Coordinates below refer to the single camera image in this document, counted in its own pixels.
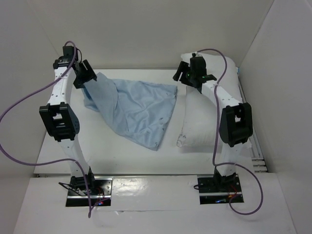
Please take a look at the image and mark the white pillow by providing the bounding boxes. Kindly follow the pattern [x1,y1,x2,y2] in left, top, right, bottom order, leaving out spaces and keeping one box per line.
[176,57,242,148]

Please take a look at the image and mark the light blue pillowcase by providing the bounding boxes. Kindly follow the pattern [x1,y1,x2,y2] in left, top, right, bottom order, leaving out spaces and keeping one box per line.
[82,73,177,151]

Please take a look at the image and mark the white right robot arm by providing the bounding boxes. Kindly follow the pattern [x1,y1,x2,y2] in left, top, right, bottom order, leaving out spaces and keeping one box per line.
[173,52,253,192]

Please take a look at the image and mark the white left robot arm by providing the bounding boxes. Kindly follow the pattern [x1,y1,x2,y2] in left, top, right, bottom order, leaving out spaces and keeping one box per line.
[39,42,97,195]

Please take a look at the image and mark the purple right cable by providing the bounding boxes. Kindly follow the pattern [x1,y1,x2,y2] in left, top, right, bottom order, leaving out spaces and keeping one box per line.
[196,48,265,215]

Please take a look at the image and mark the purple cable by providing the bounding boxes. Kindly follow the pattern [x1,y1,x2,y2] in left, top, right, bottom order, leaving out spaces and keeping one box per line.
[196,48,265,215]
[0,40,108,218]

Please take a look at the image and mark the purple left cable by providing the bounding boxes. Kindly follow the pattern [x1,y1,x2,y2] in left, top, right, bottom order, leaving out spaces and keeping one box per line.
[0,40,108,218]

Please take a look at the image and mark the aluminium frame rail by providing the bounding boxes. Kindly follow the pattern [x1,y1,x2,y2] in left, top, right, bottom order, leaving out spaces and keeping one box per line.
[236,68,268,174]

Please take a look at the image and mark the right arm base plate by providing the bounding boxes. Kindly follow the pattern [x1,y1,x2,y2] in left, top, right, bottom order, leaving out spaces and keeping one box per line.
[193,170,244,205]

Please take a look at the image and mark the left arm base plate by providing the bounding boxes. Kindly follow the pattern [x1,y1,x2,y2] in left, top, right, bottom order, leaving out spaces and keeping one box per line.
[58,176,114,208]

